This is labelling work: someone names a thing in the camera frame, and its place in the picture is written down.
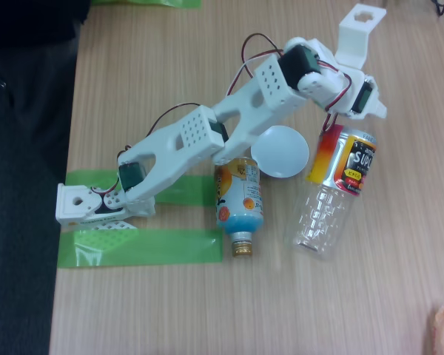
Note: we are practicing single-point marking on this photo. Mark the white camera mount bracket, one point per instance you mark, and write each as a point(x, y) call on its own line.
point(351, 48)

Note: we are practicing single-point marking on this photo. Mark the long green tape strip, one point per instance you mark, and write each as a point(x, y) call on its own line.
point(170, 246)

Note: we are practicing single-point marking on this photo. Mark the person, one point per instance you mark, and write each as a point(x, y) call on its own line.
point(29, 18)

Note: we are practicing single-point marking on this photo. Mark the green plastic sheet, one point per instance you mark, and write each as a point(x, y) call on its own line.
point(151, 3)

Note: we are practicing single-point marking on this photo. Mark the clear plastic bottle orange label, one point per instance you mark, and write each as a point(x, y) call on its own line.
point(355, 162)

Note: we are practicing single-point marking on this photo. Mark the small white round plate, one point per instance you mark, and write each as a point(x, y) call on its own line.
point(281, 151)

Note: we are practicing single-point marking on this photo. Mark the orange blue aluminium bottle can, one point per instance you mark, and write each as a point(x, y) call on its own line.
point(240, 199)

